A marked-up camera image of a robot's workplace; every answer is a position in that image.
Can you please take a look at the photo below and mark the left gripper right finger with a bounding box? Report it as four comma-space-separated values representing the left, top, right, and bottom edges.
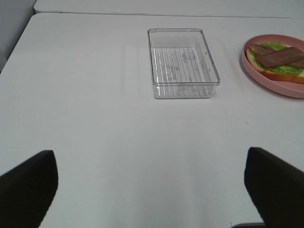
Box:
244, 147, 304, 228

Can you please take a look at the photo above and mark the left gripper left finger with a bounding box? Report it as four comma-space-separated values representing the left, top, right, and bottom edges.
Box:
0, 150, 58, 228

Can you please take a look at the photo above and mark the bread slice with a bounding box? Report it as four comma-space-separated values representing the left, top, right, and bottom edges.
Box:
247, 47, 304, 83

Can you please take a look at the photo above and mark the bacon strip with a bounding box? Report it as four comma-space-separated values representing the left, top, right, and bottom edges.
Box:
255, 47, 304, 68
248, 44, 304, 68

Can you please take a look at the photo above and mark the green lettuce leaf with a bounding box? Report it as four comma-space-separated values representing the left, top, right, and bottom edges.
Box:
255, 42, 304, 75

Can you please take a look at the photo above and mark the pink round plate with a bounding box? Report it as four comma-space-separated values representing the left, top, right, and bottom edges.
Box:
240, 34, 304, 98

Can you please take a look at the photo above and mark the left clear plastic tray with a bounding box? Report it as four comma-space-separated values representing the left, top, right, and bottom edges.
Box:
148, 28, 220, 99

